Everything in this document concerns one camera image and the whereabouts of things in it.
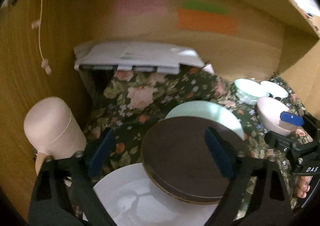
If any stack of white papers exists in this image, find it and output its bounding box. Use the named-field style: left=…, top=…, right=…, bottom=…
left=74, top=41, right=205, bottom=74

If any beige hanging cord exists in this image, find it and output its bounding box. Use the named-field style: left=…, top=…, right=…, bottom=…
left=31, top=0, right=52, bottom=75

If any white spotted bowl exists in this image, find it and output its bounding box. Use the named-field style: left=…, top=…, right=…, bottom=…
left=260, top=81, right=289, bottom=101

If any green sticky note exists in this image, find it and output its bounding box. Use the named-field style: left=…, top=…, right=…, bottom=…
left=182, top=0, right=228, bottom=15

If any dark brown plate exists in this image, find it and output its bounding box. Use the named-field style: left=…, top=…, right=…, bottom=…
left=141, top=117, right=249, bottom=204

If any mint green plate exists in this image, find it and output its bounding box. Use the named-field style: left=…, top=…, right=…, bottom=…
left=165, top=101, right=245, bottom=140

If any pink sticky note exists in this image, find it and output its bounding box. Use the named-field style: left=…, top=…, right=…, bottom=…
left=114, top=0, right=169, bottom=16

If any mint green bowl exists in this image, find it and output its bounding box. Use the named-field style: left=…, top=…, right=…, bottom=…
left=234, top=78, right=270, bottom=106

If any floral tablecloth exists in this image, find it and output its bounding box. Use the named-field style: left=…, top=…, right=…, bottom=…
left=72, top=65, right=316, bottom=219

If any pink bowl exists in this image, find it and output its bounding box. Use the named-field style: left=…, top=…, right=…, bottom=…
left=256, top=97, right=298, bottom=136

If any right hand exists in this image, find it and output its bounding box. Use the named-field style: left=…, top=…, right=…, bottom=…
left=295, top=176, right=312, bottom=199

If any orange sticky note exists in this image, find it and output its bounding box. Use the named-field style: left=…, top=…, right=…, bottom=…
left=177, top=9, right=238, bottom=35

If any white plate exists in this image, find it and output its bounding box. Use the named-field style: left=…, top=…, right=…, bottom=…
left=94, top=163, right=217, bottom=226

